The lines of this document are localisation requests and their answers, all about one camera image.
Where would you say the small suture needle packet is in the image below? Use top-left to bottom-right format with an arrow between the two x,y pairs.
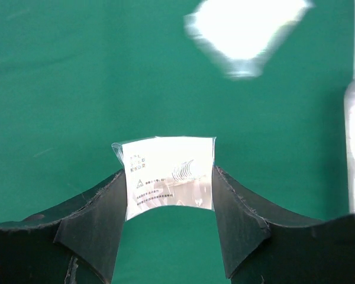
112,136 -> 216,220

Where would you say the green surgical drape cloth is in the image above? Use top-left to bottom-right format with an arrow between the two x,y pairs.
0,1 -> 355,283

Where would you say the green printed gauze packet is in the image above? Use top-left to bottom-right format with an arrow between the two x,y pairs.
184,0 -> 314,80

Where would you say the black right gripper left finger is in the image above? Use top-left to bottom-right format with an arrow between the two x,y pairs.
0,170 -> 127,283

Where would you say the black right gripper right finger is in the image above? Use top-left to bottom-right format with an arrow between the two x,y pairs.
212,167 -> 355,283

